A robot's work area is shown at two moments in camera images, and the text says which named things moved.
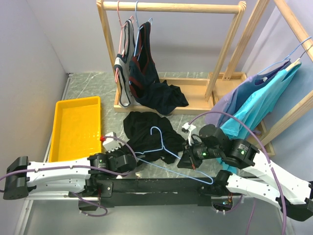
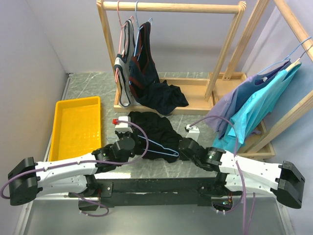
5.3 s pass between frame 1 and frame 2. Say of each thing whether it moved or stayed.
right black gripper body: moved
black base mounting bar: stayed
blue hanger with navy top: stayed
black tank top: stayed
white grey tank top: stayed
